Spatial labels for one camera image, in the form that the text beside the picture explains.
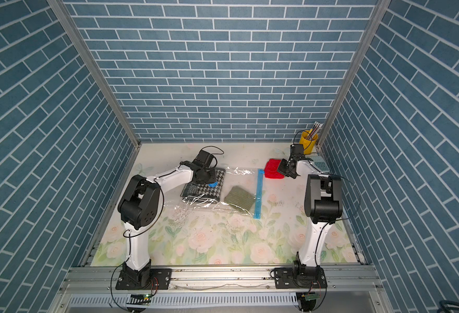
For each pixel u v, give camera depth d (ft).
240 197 3.06
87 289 2.36
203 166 2.60
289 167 2.60
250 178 3.37
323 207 1.78
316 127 3.55
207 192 3.09
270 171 3.34
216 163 2.79
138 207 1.74
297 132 3.79
